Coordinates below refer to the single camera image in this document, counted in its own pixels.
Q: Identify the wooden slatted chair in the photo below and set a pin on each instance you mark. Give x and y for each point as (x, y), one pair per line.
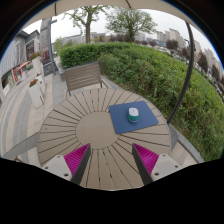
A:
(82, 76)

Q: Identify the thin sparse tree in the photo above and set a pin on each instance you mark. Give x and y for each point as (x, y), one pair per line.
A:
(87, 31)

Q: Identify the white and teal computer mouse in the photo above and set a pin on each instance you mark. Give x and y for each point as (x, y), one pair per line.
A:
(133, 115)

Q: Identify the grey shopfront building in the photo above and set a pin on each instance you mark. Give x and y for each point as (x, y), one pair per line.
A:
(15, 55)

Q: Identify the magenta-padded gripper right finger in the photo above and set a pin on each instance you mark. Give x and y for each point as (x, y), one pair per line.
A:
(165, 166)

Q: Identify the dark curved parasol pole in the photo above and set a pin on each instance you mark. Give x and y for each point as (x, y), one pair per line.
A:
(188, 70)

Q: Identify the green hedge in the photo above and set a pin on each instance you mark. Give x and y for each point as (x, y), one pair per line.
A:
(150, 73)

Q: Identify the leafy round tree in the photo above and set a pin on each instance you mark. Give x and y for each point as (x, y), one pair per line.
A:
(130, 21)

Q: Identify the white flower planter box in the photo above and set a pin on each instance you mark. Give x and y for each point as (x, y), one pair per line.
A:
(35, 95)

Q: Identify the distant apartment buildings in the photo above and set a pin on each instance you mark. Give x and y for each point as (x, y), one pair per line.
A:
(173, 35)

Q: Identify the blue square mouse pad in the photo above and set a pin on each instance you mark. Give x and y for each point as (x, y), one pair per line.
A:
(120, 120)

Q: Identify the beige parasol canopy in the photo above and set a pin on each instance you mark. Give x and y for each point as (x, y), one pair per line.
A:
(96, 2)

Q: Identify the tall white flower planter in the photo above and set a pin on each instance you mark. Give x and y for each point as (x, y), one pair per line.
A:
(36, 65)

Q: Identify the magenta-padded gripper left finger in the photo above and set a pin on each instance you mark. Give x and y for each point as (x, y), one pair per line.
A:
(58, 166)

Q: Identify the tall grey sign pillar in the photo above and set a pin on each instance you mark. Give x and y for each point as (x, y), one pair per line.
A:
(45, 36)

